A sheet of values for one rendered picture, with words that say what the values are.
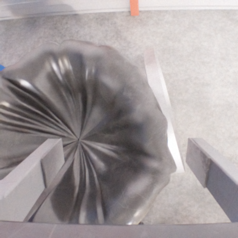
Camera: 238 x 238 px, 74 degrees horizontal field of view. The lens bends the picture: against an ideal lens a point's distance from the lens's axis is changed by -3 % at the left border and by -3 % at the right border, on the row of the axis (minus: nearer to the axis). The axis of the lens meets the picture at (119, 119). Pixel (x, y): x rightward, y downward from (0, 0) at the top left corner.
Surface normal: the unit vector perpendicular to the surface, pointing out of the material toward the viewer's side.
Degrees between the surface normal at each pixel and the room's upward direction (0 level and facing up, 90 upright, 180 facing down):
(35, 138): 44
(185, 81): 0
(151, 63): 29
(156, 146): 19
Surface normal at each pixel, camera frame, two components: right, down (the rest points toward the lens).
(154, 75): -0.40, -0.33
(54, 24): -0.14, -0.15
